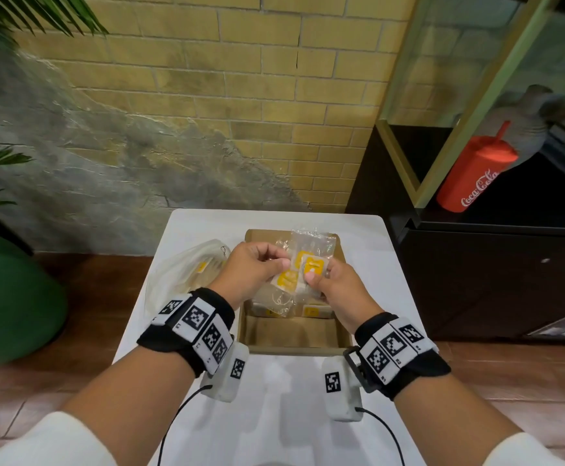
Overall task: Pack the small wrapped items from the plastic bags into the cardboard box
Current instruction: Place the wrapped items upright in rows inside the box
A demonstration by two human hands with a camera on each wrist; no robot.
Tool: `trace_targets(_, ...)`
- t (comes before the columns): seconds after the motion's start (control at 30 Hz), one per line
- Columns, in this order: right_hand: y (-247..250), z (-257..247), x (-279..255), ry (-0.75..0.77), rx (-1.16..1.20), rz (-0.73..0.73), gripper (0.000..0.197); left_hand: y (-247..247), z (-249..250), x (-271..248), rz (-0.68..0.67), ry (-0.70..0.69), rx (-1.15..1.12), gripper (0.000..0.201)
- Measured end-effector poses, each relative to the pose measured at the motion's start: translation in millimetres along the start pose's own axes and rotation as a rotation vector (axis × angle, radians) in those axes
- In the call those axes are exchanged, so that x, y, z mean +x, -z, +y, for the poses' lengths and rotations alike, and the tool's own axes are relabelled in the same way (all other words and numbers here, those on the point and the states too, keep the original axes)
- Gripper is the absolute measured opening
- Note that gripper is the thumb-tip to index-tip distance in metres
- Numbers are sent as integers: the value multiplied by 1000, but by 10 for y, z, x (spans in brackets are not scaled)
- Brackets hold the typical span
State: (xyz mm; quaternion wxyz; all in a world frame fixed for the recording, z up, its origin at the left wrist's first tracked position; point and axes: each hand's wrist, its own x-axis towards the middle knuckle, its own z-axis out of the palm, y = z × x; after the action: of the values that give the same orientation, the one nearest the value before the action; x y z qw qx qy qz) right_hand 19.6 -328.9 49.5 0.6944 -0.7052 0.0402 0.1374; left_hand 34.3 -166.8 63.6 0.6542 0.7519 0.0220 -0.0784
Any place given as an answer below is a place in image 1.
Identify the person's left hand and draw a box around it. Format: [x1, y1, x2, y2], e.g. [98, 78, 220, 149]
[208, 241, 293, 310]

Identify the person's right forearm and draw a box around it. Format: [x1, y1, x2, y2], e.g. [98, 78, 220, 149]
[393, 373, 523, 466]

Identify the grey bird figurine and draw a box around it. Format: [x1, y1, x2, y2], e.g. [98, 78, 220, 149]
[477, 84, 562, 166]

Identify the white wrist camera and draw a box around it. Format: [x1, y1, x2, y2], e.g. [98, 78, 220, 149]
[200, 342, 250, 403]
[322, 356, 364, 423]

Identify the person's right hand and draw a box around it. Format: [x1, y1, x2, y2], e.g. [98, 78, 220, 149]
[304, 259, 373, 335]

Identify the clear packet with yellow sachets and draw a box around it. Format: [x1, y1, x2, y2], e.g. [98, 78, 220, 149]
[269, 228, 337, 294]

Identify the black cabinet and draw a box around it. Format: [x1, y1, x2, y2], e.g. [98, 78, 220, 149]
[345, 123, 565, 342]

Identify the black wristband with marker tiles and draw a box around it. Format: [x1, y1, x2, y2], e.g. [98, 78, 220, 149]
[137, 287, 236, 379]
[343, 312, 452, 402]

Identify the white sleeve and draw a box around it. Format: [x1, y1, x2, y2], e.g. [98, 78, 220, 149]
[0, 411, 118, 466]
[472, 432, 565, 466]

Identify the clear packet with wire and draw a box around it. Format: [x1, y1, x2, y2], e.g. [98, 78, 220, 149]
[249, 285, 297, 319]

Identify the yellow labelled packet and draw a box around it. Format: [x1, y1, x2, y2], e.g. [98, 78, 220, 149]
[301, 304, 335, 320]

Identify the black camera cable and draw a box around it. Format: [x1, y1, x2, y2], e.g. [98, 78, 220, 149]
[355, 407, 406, 466]
[157, 384, 213, 466]

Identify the green palm plant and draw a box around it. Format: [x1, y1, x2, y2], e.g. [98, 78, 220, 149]
[0, 0, 109, 260]

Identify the glass display case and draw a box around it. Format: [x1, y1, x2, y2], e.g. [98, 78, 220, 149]
[376, 0, 565, 209]

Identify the clear plastic bag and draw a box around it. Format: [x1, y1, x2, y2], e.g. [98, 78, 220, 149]
[145, 239, 232, 318]

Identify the green plant pot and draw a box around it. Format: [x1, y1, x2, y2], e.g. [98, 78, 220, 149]
[0, 231, 68, 363]

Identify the brown cardboard box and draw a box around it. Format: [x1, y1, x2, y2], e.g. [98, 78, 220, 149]
[237, 229, 356, 356]

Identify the person's left forearm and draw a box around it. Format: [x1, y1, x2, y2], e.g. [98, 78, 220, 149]
[61, 338, 204, 466]

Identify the red cup with straw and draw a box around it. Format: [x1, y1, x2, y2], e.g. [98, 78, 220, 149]
[436, 120, 519, 213]

